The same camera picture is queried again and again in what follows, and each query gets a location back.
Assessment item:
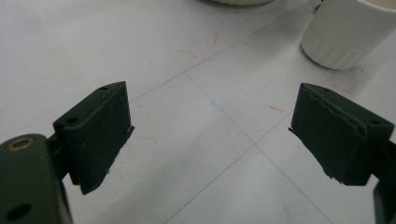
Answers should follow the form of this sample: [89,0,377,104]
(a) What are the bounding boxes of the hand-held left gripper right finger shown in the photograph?
[289,82,395,187]

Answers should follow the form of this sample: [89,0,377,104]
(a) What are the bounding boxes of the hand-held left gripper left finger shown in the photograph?
[52,81,135,196]

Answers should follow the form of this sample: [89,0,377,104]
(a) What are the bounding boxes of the white cup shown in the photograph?
[301,0,396,70]

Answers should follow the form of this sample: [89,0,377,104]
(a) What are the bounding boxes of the cream rice container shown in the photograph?
[211,0,275,7]

